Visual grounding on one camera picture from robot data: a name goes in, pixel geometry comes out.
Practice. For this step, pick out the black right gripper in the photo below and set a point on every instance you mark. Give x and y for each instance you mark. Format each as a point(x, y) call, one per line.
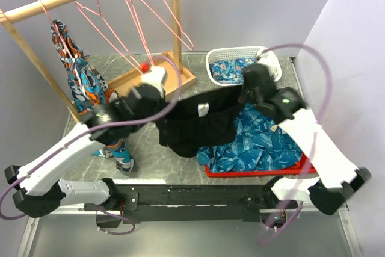
point(242, 97)

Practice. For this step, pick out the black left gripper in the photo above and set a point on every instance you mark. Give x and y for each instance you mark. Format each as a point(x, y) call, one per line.
point(162, 103)

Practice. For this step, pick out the black shorts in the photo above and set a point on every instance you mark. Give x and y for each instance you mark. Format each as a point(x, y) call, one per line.
point(204, 120)

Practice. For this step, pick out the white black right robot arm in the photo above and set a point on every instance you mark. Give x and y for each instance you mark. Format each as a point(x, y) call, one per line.
point(338, 178)

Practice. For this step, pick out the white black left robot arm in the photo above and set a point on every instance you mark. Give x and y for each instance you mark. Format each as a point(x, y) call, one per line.
point(40, 188)

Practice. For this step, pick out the blue floral shorts in basket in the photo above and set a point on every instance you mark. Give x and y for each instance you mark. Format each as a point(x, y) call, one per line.
point(229, 72)

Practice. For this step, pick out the orange blue patterned shorts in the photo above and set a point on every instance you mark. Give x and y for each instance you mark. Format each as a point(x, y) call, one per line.
point(89, 89)

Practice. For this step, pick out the blue leaf-print shorts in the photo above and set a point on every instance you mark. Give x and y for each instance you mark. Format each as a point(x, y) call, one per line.
point(259, 145)

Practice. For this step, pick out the pink hanger holding shorts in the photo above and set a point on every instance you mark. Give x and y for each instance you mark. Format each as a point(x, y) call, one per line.
point(56, 29)

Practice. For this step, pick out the white plastic basket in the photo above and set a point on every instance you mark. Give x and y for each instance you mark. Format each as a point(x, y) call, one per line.
point(234, 53)

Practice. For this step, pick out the wooden clothes rack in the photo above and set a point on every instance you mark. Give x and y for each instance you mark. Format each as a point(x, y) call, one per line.
point(181, 80)

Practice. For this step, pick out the red plastic tray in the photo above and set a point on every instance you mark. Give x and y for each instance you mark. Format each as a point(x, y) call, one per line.
point(292, 170)

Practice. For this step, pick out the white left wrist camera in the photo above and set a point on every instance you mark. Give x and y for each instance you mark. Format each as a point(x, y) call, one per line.
point(156, 76)

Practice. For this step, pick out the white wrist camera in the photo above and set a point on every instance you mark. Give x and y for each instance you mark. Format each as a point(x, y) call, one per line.
point(269, 60)
point(156, 76)

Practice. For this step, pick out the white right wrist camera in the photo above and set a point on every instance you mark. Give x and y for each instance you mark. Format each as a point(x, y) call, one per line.
point(269, 60)

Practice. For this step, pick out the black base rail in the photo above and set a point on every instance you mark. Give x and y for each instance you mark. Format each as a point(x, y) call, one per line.
point(144, 203)

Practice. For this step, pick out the aluminium frame rail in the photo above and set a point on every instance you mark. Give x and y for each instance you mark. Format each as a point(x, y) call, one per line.
point(82, 230)

